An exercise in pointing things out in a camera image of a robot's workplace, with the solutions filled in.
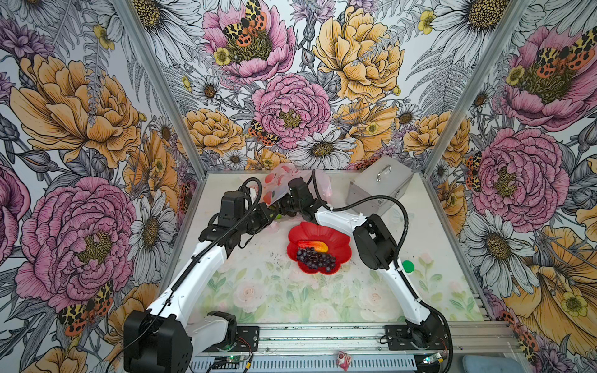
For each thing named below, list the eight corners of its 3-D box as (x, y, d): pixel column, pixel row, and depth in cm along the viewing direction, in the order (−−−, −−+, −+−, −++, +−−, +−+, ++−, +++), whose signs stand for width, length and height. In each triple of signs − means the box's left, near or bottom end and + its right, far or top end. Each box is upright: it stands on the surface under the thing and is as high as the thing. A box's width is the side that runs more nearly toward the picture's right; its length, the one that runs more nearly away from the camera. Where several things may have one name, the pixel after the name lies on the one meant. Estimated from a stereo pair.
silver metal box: (368, 229, 103) (379, 201, 88) (342, 207, 110) (348, 178, 95) (404, 197, 114) (419, 168, 100) (378, 180, 122) (388, 150, 107)
